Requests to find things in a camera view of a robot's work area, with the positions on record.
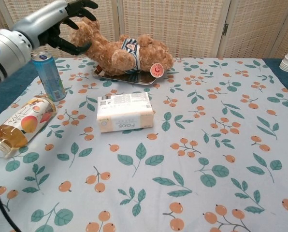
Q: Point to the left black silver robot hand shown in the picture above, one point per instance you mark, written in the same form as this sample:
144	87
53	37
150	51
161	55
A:
42	21

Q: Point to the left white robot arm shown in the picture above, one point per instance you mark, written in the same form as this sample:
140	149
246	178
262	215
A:
6	53

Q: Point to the floral tablecloth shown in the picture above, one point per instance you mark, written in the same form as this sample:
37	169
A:
182	169

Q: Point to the blue drink can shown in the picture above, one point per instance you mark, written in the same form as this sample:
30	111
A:
49	77

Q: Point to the brown teddy bear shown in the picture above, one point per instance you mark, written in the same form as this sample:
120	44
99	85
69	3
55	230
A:
110	50

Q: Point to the peach tea bottle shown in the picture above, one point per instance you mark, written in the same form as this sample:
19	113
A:
25	120

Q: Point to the shiny metal tray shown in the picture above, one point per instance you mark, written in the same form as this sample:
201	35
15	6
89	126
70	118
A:
136	78

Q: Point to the woven folding screen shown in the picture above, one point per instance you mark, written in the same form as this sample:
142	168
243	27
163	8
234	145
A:
182	29

